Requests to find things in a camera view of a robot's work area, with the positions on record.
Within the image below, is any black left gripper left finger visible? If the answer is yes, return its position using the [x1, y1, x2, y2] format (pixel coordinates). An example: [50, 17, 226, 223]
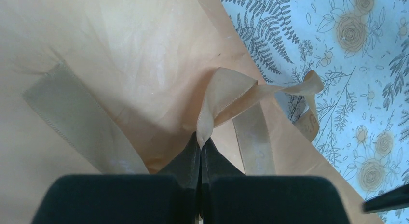
[32, 133, 200, 224]

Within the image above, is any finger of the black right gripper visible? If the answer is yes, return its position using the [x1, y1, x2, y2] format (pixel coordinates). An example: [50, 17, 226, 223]
[362, 184, 409, 213]

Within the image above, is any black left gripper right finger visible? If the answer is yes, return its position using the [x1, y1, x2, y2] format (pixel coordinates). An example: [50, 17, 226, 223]
[201, 140, 349, 224]

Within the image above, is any beige ribbon pile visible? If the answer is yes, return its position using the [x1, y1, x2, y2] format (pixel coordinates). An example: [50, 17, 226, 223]
[23, 64, 324, 175]

